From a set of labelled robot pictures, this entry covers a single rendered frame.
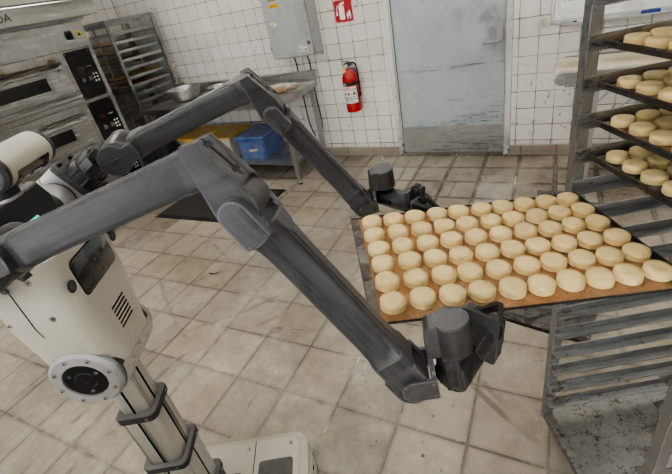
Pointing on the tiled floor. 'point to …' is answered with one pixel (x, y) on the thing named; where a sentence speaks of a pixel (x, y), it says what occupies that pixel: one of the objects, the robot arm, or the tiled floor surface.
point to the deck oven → (54, 79)
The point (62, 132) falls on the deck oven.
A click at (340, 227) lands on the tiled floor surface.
